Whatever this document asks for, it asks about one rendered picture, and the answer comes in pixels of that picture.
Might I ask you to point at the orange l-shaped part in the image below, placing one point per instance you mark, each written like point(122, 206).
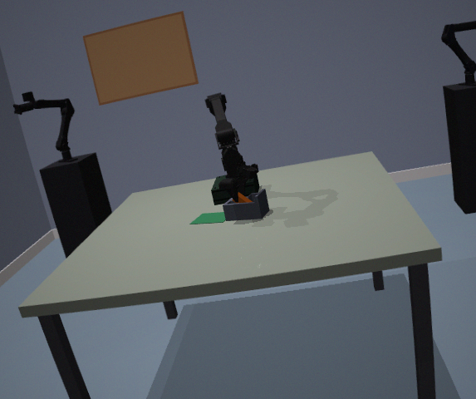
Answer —
point(242, 199)

